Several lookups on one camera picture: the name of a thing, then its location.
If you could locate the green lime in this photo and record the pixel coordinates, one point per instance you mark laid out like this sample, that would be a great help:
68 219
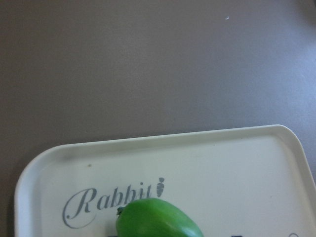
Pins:
153 217

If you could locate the cream rabbit tray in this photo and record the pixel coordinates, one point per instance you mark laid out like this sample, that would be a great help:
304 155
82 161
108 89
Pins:
243 182

